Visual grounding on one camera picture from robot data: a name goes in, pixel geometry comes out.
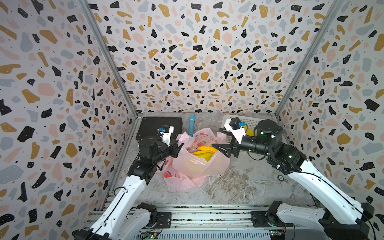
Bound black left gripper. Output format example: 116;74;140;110
151;139;185;167

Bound pink plastic bag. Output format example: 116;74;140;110
163;128;230;191

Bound yellow banana bunch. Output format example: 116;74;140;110
192;146;218;162
245;127;255;137

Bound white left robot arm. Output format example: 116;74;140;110
75;137;183;240

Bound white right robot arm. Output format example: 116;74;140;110
212;118;375;240

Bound black ribbed carry case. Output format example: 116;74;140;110
136;117;183;143

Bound white perforated plastic basket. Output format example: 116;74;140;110
222;115;264;144

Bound blue cylindrical tube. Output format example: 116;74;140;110
189;114;196;137

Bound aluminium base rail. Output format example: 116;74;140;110
115;204;337;240

